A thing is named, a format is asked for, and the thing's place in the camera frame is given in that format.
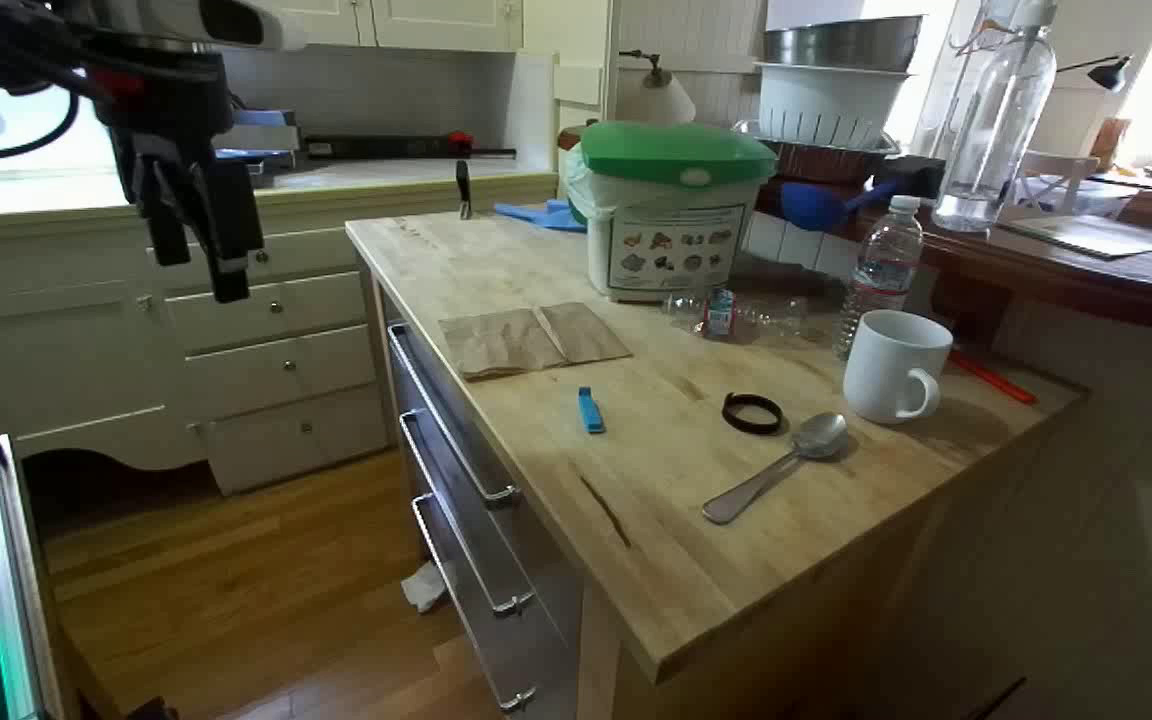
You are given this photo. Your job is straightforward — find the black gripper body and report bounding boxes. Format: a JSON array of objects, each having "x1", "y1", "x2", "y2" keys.
[{"x1": 89, "y1": 52, "x2": 232, "y2": 206}]

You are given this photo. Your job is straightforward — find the white base cabinet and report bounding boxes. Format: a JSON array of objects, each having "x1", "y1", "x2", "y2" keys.
[{"x1": 0, "y1": 197, "x2": 399, "y2": 498}]

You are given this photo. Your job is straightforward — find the white upper cabinet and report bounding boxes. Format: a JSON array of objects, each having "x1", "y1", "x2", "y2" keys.
[{"x1": 248, "y1": 0, "x2": 528, "y2": 57}]

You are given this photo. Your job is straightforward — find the blue dish rack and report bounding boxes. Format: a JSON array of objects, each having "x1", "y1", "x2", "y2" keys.
[{"x1": 208, "y1": 104, "x2": 303, "y2": 173}]

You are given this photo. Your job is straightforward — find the black bar red knob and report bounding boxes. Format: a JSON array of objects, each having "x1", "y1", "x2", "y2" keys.
[{"x1": 294, "y1": 124, "x2": 524, "y2": 168}]

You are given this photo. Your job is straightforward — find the blue cloth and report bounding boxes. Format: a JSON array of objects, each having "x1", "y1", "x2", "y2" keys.
[{"x1": 489, "y1": 197, "x2": 591, "y2": 240}]

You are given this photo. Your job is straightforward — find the brown paper napkin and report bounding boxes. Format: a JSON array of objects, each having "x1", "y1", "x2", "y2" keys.
[{"x1": 434, "y1": 300, "x2": 634, "y2": 383}]

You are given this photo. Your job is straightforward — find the white paper scrap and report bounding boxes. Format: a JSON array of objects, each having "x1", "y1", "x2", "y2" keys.
[{"x1": 395, "y1": 561, "x2": 457, "y2": 620}]

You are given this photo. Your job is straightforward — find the white bin green lid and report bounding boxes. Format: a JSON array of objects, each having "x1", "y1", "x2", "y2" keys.
[{"x1": 561, "y1": 114, "x2": 783, "y2": 307}]

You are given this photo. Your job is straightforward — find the white shade lamp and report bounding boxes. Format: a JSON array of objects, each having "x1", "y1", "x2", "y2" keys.
[{"x1": 612, "y1": 49, "x2": 705, "y2": 128}]

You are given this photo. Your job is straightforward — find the small glass jar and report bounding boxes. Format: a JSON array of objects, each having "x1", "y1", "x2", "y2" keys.
[{"x1": 697, "y1": 284, "x2": 744, "y2": 345}]

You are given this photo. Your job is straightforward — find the wooden top kitchen island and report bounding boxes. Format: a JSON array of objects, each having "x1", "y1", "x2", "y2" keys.
[{"x1": 341, "y1": 206, "x2": 1086, "y2": 720}]

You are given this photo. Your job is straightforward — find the blue bowl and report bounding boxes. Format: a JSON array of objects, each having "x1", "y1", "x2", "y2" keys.
[{"x1": 772, "y1": 175, "x2": 901, "y2": 234}]

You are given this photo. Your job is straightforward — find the metal spoon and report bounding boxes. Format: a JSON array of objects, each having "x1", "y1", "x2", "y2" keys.
[{"x1": 700, "y1": 407, "x2": 857, "y2": 528}]

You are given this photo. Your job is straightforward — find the white colander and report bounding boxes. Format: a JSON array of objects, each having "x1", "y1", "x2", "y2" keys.
[{"x1": 750, "y1": 59, "x2": 920, "y2": 153}]

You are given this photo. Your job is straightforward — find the large metal bowl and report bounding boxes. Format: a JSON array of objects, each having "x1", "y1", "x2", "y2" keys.
[{"x1": 756, "y1": 13, "x2": 927, "y2": 77}]

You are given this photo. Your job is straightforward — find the clear plastic water bottle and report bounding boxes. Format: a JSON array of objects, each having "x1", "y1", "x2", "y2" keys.
[{"x1": 848, "y1": 191, "x2": 930, "y2": 351}]

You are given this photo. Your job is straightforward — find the white ceramic mug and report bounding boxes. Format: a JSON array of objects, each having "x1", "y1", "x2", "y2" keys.
[{"x1": 840, "y1": 307, "x2": 957, "y2": 430}]

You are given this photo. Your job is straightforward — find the large clear glass bottle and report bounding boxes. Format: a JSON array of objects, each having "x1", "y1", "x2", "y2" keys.
[{"x1": 927, "y1": 0, "x2": 1063, "y2": 240}]

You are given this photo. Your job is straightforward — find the red pen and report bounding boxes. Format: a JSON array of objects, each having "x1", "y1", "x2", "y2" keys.
[{"x1": 945, "y1": 345, "x2": 1044, "y2": 411}]

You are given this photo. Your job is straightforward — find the brown wooden counter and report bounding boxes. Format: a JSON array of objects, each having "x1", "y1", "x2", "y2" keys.
[{"x1": 915, "y1": 197, "x2": 1152, "y2": 339}]

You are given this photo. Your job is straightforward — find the papers on counter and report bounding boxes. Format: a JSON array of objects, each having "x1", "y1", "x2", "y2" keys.
[{"x1": 996, "y1": 206, "x2": 1152, "y2": 263}]

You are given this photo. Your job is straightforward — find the black desk lamp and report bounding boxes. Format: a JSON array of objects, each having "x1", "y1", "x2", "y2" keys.
[{"x1": 1053, "y1": 52, "x2": 1135, "y2": 95}]

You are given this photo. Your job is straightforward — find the black handled tool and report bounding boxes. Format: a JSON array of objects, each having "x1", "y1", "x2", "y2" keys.
[{"x1": 453, "y1": 153, "x2": 477, "y2": 225}]

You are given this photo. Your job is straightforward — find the black ring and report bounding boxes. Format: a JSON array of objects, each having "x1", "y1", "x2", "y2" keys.
[{"x1": 715, "y1": 386, "x2": 788, "y2": 439}]

